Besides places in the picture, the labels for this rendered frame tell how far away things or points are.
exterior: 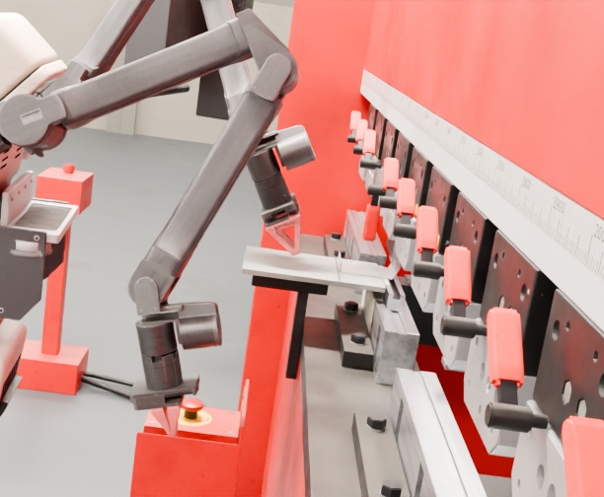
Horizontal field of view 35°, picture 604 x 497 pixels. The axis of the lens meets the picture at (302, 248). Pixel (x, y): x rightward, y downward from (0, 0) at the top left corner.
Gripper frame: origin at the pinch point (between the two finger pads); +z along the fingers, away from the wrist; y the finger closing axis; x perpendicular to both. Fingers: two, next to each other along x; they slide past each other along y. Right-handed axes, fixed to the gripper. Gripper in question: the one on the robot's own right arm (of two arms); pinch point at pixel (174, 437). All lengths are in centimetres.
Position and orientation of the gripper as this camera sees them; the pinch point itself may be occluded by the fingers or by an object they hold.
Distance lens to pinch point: 154.8
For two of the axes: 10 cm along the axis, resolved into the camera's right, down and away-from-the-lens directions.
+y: 9.9, -1.2, -0.2
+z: 1.2, 9.6, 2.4
